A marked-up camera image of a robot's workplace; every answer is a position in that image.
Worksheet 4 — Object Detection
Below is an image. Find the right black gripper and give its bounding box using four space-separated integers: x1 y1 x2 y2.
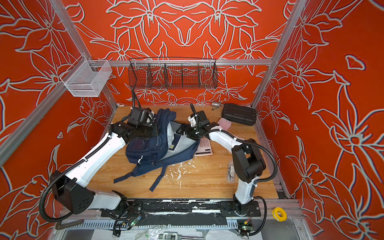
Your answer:
175 122 203 141

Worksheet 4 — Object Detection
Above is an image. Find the dark blue book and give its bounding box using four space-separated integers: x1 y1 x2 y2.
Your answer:
169 133 182 151

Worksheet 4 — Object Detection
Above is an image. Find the navy blue backpack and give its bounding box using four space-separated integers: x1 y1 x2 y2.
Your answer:
114 109 200 192

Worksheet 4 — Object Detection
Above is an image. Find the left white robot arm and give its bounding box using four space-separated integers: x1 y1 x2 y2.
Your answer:
39 122 159 223

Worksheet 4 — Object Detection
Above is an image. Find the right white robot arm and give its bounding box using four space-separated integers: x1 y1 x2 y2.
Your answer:
182 105 278 216

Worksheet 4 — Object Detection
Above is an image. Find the white pink calculator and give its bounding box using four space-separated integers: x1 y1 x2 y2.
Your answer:
195 137 213 157

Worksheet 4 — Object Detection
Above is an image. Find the pink pencil case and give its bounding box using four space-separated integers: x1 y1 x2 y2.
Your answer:
217 118 232 131

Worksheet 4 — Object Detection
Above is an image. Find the silver metal socket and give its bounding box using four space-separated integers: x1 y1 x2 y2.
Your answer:
212 102 222 108

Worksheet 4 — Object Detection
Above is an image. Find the black hard plastic case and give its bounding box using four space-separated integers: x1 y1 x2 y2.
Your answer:
222 103 257 126

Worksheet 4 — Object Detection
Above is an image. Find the yellow tape roll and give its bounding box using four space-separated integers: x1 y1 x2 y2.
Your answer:
272 207 288 222

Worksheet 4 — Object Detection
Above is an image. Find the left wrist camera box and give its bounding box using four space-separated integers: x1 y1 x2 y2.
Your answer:
127 107 155 127

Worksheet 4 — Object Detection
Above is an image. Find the black wire wall basket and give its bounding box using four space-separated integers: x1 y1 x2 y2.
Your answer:
128 58 219 90

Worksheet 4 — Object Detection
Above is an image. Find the white wire wall basket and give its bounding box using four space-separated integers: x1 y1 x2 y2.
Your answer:
60 55 112 97

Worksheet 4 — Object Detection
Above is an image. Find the rusty metal bracket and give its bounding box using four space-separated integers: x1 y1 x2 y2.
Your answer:
55 220 85 230

